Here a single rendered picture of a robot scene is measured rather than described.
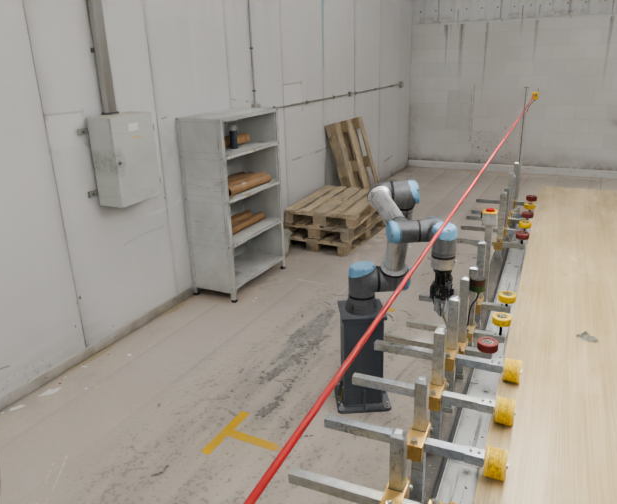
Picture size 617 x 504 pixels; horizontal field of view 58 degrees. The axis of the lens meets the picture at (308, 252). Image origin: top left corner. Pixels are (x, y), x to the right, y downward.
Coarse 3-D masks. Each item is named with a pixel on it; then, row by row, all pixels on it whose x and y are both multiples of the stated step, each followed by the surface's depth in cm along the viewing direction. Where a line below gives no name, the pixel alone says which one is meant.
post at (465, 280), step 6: (462, 276) 221; (468, 276) 220; (462, 282) 219; (468, 282) 218; (462, 288) 220; (468, 288) 219; (462, 294) 220; (462, 300) 221; (468, 300) 222; (462, 306) 222; (468, 306) 224; (462, 312) 223; (462, 318) 224; (462, 324) 224; (462, 330) 225; (462, 336) 226; (456, 366) 231; (462, 366) 230; (456, 372) 232; (462, 372) 231
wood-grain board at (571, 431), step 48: (576, 192) 442; (528, 240) 335; (576, 240) 333; (528, 288) 268; (576, 288) 267; (528, 336) 224; (528, 384) 192; (576, 384) 191; (528, 432) 168; (576, 432) 167; (480, 480) 150; (528, 480) 149; (576, 480) 149
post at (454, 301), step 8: (456, 296) 197; (448, 304) 197; (456, 304) 196; (448, 312) 198; (456, 312) 197; (448, 320) 199; (456, 320) 198; (448, 328) 200; (456, 328) 199; (448, 336) 201; (456, 336) 200; (448, 344) 202; (456, 344) 203; (448, 376) 206
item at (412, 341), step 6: (390, 336) 236; (396, 336) 235; (402, 336) 235; (408, 336) 235; (396, 342) 235; (402, 342) 234; (408, 342) 233; (414, 342) 232; (420, 342) 231; (426, 342) 230; (432, 342) 230; (432, 348) 229; (468, 348) 224; (474, 348) 224; (468, 354) 223; (474, 354) 222; (480, 354) 221; (486, 354) 220; (492, 354) 222
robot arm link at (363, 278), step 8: (352, 264) 316; (360, 264) 315; (368, 264) 313; (352, 272) 310; (360, 272) 307; (368, 272) 307; (376, 272) 310; (352, 280) 311; (360, 280) 308; (368, 280) 309; (376, 280) 309; (352, 288) 312; (360, 288) 310; (368, 288) 310; (376, 288) 311; (352, 296) 314; (360, 296) 312; (368, 296) 312
